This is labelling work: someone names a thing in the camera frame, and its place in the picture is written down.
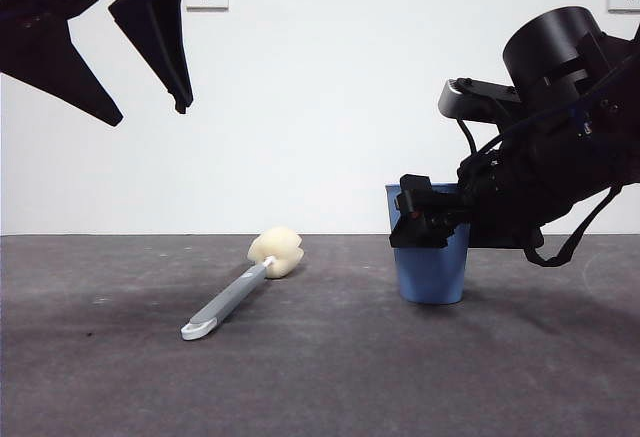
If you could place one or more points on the blue ribbed plastic cup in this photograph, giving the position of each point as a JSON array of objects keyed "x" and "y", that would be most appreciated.
[{"x": 430, "y": 272}]

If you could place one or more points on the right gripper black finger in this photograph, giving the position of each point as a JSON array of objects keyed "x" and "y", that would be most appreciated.
[{"x": 420, "y": 234}]

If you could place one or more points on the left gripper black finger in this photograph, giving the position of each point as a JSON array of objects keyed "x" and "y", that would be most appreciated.
[
  {"x": 50, "y": 62},
  {"x": 160, "y": 42}
]

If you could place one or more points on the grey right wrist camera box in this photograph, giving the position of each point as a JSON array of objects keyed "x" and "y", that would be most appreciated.
[{"x": 475, "y": 97}]

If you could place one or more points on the grey cup brush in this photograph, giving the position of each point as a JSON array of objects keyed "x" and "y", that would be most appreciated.
[{"x": 230, "y": 299}]

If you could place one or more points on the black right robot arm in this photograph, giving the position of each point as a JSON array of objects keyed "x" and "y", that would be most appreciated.
[{"x": 550, "y": 47}]

